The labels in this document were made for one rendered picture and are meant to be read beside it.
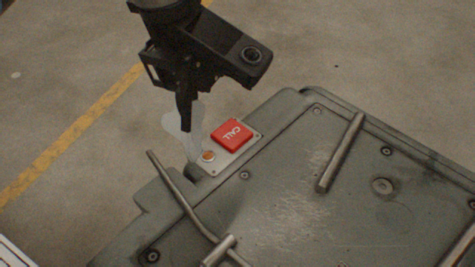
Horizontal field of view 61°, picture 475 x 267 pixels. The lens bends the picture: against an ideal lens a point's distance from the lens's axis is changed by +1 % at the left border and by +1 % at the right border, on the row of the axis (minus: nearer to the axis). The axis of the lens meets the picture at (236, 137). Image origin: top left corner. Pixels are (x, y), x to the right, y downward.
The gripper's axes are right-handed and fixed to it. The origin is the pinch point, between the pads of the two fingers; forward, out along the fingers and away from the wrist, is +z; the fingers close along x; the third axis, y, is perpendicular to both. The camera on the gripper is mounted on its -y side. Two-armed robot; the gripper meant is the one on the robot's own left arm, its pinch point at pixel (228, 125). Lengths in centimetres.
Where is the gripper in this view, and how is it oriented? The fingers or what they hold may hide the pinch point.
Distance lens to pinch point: 56.1
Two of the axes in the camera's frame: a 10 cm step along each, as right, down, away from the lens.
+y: -8.2, -2.7, 5.1
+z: 2.3, 6.6, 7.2
